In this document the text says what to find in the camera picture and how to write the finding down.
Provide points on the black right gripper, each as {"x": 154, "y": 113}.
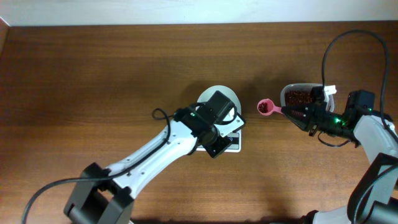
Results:
{"x": 311, "y": 116}

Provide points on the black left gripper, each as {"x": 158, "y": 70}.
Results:
{"x": 215, "y": 150}

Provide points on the pink measuring scoop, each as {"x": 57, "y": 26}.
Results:
{"x": 266, "y": 107}

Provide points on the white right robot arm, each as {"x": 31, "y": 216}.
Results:
{"x": 371, "y": 200}

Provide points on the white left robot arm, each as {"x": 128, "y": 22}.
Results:
{"x": 107, "y": 195}

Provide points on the white digital kitchen scale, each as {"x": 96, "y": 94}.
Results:
{"x": 235, "y": 137}

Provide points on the red beans in container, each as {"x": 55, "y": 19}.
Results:
{"x": 298, "y": 97}

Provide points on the clear plastic bean container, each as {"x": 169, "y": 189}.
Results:
{"x": 302, "y": 87}

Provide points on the white round bowl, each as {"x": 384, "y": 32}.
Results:
{"x": 227, "y": 92}

